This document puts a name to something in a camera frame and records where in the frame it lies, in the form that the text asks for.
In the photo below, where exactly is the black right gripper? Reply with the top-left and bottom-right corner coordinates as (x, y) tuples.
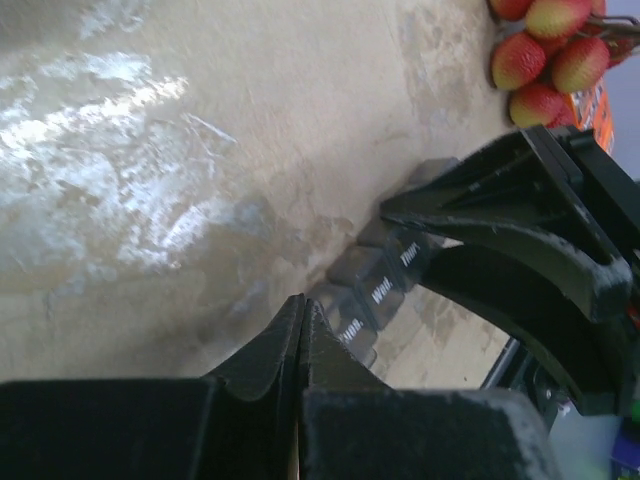
(380, 126), (639, 420)

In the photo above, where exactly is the red lychee fruit bunch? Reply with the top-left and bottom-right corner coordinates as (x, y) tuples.
(488, 0), (639, 129)

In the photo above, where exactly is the grey weekly pill organizer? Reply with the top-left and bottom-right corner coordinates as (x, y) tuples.
(317, 157), (461, 371)

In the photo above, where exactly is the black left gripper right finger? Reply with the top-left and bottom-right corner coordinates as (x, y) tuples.
(299, 300), (561, 479)

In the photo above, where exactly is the orange snack box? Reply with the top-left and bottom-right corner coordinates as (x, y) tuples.
(565, 79), (615, 154)

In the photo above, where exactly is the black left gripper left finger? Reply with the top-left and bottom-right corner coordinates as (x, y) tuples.
(1, 295), (305, 479)

